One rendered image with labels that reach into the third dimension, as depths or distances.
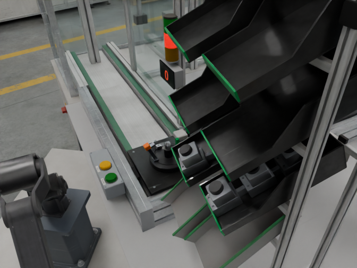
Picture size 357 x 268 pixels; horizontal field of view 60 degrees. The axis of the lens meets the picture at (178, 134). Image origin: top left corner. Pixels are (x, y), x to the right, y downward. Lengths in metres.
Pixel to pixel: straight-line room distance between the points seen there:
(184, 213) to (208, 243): 0.12
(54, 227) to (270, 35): 0.69
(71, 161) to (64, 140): 1.60
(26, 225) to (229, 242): 0.48
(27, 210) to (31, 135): 2.65
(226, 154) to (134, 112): 0.96
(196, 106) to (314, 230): 0.64
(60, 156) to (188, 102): 0.83
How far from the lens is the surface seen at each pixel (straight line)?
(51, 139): 3.03
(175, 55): 1.14
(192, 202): 0.91
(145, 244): 1.06
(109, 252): 1.06
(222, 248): 0.83
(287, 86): 0.66
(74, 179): 1.30
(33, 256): 0.54
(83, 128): 1.55
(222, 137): 0.61
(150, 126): 1.40
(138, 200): 1.04
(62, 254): 1.02
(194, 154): 0.72
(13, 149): 3.08
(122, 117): 1.48
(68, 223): 0.90
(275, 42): 0.53
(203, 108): 0.68
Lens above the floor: 1.75
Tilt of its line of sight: 38 degrees down
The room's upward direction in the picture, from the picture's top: 2 degrees counter-clockwise
